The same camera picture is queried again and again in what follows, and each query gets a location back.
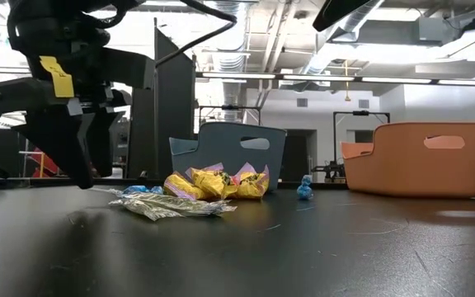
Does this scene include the orange plastic bin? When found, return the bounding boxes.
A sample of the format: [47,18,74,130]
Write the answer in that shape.
[340,121,475,200]

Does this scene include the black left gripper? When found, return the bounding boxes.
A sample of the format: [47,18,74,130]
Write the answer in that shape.
[0,51,127,190]

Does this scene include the red shelf rack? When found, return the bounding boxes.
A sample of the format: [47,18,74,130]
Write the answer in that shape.
[18,146,61,179]

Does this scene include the yellow tag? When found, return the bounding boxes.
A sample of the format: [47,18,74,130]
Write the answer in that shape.
[39,55,75,99]

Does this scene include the black stand frame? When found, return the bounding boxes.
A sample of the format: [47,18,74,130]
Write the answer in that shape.
[332,110,391,183]
[197,105,263,130]

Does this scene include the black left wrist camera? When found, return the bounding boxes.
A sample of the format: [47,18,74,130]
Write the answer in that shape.
[99,48,157,90]

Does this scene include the blue-grey plastic bin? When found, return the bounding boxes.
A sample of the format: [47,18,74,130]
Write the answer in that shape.
[168,122,288,192]

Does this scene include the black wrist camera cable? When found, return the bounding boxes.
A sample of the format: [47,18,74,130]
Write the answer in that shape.
[154,0,238,69]

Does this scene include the yellow sour candy packet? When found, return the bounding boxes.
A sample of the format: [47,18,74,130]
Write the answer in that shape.
[163,171,206,202]
[232,162,270,200]
[190,163,239,200]

